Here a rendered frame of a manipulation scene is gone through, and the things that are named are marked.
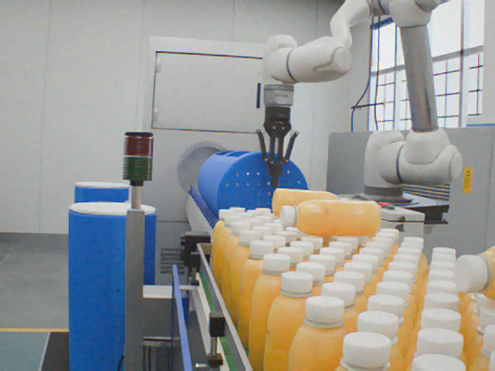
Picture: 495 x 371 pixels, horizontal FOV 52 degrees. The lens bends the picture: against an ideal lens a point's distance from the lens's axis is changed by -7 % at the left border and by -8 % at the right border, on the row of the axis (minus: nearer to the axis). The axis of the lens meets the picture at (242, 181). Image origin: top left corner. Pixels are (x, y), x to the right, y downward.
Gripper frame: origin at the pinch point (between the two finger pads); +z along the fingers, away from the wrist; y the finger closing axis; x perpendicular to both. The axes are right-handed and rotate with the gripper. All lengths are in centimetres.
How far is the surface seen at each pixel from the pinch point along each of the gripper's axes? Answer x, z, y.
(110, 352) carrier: 3, 57, -48
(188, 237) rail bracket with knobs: -11.0, 16.8, -25.0
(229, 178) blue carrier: 4.1, 1.6, -12.8
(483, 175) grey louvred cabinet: 94, -2, 136
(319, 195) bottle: -32.1, 2.9, 4.1
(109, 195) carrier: 110, 17, -58
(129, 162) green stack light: -44, -3, -40
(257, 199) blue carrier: 4.1, 7.3, -4.0
